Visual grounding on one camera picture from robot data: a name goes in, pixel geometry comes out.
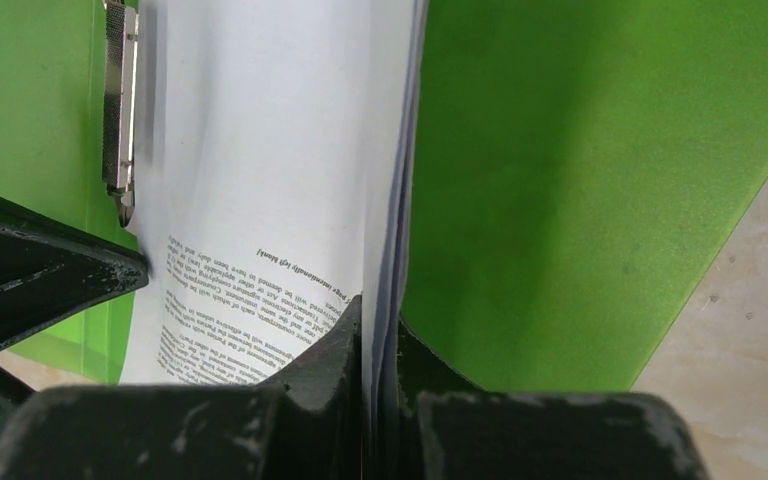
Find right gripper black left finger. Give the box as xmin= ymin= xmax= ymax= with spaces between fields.
xmin=0 ymin=298 xmax=362 ymax=479

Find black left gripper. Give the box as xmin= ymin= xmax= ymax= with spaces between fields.
xmin=0 ymin=197 xmax=149 ymax=434

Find printed paper sheet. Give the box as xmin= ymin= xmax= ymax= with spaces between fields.
xmin=120 ymin=1 xmax=427 ymax=398

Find green plastic folder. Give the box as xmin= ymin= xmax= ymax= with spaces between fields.
xmin=0 ymin=1 xmax=768 ymax=391

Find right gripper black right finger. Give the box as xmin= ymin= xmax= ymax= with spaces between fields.
xmin=396 ymin=322 xmax=709 ymax=479

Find metal folder clip mechanism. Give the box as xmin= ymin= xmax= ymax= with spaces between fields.
xmin=101 ymin=1 xmax=139 ymax=227

